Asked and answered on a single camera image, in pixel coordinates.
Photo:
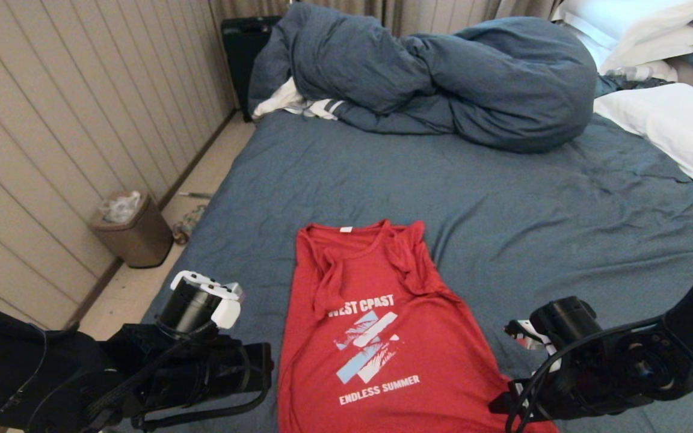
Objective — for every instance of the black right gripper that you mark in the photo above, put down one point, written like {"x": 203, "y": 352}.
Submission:
{"x": 587, "y": 385}

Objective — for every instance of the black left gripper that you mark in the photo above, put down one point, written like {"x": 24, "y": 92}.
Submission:
{"x": 214, "y": 373}

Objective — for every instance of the red T-shirt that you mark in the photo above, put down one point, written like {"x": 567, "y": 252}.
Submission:
{"x": 431, "y": 361}

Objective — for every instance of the pair of slippers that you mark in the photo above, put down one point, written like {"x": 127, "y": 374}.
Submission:
{"x": 187, "y": 225}

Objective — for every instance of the brown trash bin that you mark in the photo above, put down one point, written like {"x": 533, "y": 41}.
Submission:
{"x": 139, "y": 240}

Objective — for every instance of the clear plastic bin bag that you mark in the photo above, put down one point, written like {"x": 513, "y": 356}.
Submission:
{"x": 121, "y": 207}

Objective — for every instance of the blue-grey bed sheet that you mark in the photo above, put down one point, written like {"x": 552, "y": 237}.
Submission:
{"x": 533, "y": 210}

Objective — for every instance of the white striped garment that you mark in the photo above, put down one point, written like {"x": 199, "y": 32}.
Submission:
{"x": 280, "y": 102}

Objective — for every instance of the black suitcase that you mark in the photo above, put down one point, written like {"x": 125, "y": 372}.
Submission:
{"x": 241, "y": 57}

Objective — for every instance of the crumpled blue-grey duvet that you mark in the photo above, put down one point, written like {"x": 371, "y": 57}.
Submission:
{"x": 503, "y": 84}

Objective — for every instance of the large white pillow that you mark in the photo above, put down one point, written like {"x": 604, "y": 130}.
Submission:
{"x": 677, "y": 126}

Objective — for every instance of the clear plastic bottle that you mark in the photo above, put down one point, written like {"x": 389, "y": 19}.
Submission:
{"x": 629, "y": 74}

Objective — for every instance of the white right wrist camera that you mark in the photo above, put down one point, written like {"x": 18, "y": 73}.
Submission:
{"x": 530, "y": 338}

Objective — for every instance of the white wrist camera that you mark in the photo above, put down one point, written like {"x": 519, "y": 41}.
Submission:
{"x": 530, "y": 338}
{"x": 235, "y": 293}

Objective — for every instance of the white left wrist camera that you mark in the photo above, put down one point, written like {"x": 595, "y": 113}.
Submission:
{"x": 235, "y": 293}

